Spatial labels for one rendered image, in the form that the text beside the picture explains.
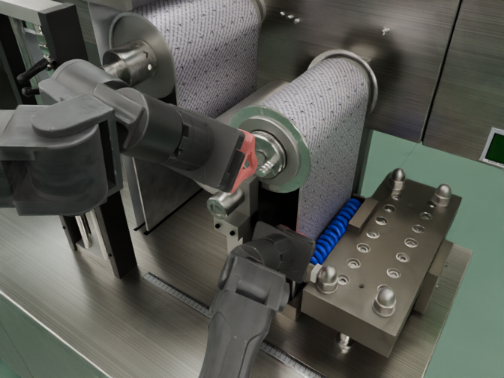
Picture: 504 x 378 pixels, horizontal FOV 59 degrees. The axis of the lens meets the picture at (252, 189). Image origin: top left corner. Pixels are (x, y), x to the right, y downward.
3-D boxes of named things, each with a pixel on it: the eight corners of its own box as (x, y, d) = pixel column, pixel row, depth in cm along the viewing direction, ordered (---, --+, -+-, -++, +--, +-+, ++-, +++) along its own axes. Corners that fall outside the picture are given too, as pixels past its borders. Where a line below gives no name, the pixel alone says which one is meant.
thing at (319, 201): (292, 271, 80) (299, 190, 69) (347, 201, 95) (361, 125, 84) (295, 271, 80) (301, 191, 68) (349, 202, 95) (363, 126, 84)
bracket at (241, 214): (217, 307, 88) (208, 184, 68) (237, 285, 92) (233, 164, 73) (238, 319, 85) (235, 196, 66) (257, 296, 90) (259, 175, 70)
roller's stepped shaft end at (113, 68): (81, 92, 68) (76, 72, 66) (111, 78, 72) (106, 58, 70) (94, 97, 66) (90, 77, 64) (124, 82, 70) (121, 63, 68)
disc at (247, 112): (223, 166, 75) (232, 90, 65) (225, 165, 75) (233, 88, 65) (298, 208, 70) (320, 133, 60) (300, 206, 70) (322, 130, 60)
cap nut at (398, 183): (385, 187, 96) (388, 169, 93) (391, 178, 99) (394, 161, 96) (401, 193, 95) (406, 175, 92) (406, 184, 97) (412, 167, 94)
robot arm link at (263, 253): (267, 260, 58) (233, 237, 60) (246, 303, 60) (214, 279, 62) (289, 251, 64) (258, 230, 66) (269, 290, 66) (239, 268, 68)
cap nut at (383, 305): (367, 310, 71) (373, 292, 69) (376, 295, 74) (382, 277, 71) (390, 321, 70) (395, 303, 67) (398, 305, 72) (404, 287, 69)
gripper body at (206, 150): (226, 192, 47) (185, 183, 40) (156, 160, 51) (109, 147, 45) (249, 133, 46) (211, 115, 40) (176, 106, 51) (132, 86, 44)
